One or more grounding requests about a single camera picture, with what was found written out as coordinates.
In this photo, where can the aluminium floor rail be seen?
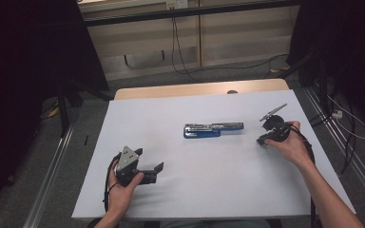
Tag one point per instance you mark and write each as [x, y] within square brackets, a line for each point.
[49, 177]
[358, 161]

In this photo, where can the white power adapter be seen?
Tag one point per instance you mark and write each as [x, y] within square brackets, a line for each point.
[337, 114]

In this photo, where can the black metal stand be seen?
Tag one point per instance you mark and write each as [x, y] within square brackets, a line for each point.
[321, 88]
[63, 107]

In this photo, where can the beige cabinet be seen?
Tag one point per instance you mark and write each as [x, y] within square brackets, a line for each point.
[240, 41]

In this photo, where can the white wall socket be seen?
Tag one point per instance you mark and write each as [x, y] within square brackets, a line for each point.
[176, 4]

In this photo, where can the blue stapler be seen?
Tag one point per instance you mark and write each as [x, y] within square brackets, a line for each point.
[202, 132]

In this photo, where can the white table sheet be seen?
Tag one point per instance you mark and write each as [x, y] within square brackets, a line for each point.
[202, 183]

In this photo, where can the black curtain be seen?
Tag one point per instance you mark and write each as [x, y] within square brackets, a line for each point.
[351, 47]
[25, 63]

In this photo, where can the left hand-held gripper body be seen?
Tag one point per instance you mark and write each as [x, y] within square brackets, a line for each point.
[127, 160]

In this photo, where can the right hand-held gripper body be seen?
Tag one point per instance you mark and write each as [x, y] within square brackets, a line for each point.
[277, 128]

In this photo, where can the black horizontal bar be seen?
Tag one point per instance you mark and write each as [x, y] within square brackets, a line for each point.
[187, 12]

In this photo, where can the person's right hand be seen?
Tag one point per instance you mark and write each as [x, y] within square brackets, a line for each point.
[294, 147]

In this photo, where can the person's left hand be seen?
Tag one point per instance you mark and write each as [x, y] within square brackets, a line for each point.
[120, 199]

